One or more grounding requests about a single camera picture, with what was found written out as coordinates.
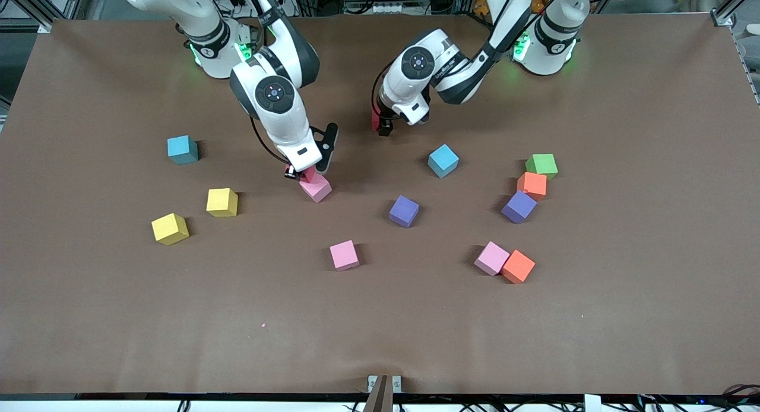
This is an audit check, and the pink foam cube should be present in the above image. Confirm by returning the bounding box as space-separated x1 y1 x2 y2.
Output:
330 240 360 272
299 173 333 204
474 241 511 277

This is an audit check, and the light blue foam cube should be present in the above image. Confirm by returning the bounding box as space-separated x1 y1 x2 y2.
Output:
427 144 460 179

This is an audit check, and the purple foam cube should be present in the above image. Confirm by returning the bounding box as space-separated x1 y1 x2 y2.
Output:
389 195 420 229
501 190 538 224

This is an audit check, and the yellow foam cube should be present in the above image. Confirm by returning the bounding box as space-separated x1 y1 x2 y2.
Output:
206 188 239 218
151 213 191 246

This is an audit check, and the dark teal foam cube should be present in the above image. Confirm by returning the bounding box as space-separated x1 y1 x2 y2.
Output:
167 135 200 165

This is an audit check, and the orange objects pile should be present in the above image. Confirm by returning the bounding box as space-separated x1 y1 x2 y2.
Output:
473 0 547 16

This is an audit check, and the orange foam cube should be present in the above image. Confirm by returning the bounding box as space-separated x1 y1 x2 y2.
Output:
502 249 536 284
517 172 548 200

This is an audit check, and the green foam cube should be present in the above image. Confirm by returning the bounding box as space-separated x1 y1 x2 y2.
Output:
525 153 559 180

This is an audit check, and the brown strip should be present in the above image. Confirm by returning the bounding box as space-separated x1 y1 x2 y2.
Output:
362 375 396 412

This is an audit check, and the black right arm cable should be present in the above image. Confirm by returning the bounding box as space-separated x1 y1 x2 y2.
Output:
249 116 289 165

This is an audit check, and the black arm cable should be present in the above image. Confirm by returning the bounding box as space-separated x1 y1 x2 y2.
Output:
371 65 392 122
249 116 289 165

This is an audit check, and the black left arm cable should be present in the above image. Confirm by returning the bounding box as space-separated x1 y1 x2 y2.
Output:
371 65 392 122

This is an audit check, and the metal table edge bracket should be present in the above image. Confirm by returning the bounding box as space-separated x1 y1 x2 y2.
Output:
367 375 403 395

